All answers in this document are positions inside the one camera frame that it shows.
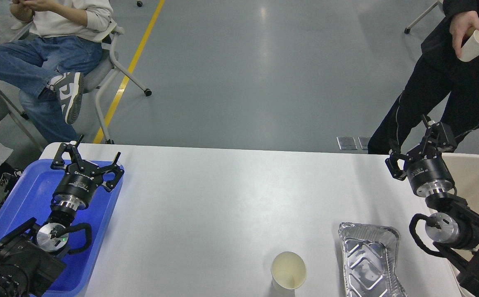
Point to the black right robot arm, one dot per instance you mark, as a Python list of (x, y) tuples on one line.
[(452, 232)]

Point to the crumpled aluminium foil tray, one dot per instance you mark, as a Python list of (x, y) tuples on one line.
[(369, 260)]

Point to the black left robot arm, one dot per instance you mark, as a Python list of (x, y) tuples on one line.
[(53, 223)]

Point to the floor socket plate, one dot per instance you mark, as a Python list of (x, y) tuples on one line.
[(364, 143), (346, 143)]

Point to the blue plastic tray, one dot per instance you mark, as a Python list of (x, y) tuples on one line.
[(32, 196)]

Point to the seated person in jeans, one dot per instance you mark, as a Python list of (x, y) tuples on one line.
[(49, 69)]

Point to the white paper cup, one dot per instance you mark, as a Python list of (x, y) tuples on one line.
[(288, 272), (470, 49)]

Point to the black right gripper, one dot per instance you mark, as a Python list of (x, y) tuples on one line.
[(429, 174)]

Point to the right floor socket plate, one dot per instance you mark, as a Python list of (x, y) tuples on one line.
[(364, 143)]

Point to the far right rolling chair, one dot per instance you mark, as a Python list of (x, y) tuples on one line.
[(435, 4)]

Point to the grey rolling chair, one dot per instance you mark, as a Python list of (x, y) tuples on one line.
[(98, 79)]

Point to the standing person's hand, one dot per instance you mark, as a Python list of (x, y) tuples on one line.
[(460, 25)]

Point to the beige plastic bin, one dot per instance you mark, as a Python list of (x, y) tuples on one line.
[(464, 169)]

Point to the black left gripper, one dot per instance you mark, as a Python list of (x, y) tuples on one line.
[(78, 181)]

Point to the left floor socket plate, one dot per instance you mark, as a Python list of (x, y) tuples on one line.
[(346, 143)]

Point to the standing person in black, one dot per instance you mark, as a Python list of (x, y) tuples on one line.
[(437, 75)]

